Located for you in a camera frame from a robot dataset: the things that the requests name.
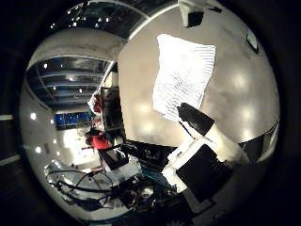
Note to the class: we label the white paper sheet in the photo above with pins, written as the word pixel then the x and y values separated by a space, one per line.
pixel 183 75

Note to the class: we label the black metal shelf cart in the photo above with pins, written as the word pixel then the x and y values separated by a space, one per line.
pixel 111 109

